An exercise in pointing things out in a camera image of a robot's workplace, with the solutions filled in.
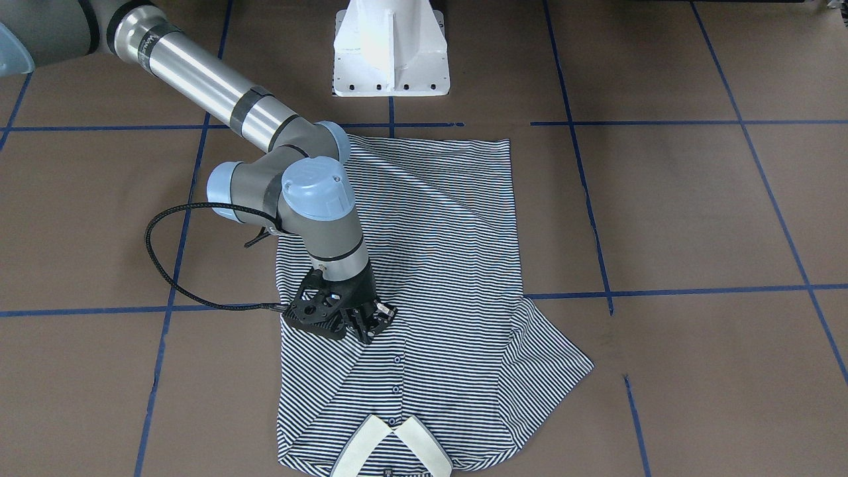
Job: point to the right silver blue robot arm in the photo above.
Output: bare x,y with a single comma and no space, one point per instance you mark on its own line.
298,187

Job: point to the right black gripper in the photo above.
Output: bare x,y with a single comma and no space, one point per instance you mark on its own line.
361,293

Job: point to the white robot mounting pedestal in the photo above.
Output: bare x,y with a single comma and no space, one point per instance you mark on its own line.
390,49

